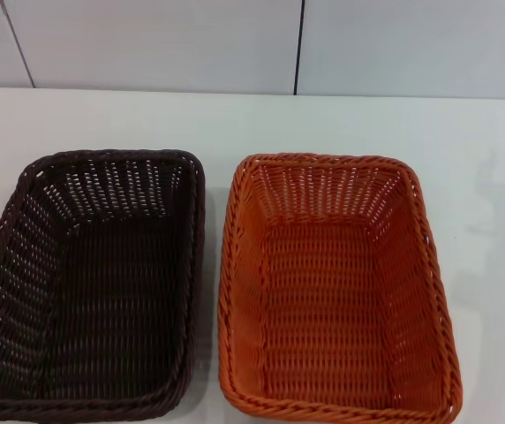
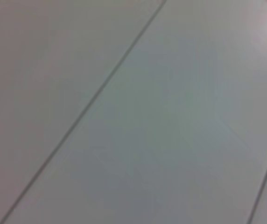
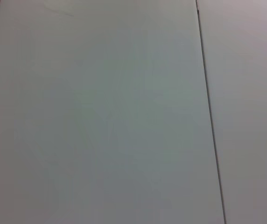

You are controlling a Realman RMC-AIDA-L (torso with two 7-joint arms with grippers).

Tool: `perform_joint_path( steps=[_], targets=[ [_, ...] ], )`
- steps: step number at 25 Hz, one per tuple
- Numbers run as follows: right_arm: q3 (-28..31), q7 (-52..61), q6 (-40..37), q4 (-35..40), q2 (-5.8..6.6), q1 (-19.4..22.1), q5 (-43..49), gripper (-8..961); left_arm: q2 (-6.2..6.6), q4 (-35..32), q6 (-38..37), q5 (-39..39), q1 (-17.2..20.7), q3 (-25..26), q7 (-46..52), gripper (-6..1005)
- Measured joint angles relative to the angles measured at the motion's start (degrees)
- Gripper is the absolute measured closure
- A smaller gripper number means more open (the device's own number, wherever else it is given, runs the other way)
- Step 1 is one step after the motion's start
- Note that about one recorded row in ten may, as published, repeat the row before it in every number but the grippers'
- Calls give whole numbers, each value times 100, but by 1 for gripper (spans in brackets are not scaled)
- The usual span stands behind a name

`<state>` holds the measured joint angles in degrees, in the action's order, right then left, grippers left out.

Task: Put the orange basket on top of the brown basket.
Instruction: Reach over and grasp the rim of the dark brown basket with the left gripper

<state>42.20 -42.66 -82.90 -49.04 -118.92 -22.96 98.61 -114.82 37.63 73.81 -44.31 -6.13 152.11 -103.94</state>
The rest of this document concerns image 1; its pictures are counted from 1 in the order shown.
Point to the orange woven basket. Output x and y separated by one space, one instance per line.
327 291

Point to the dark brown woven basket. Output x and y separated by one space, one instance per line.
102 282

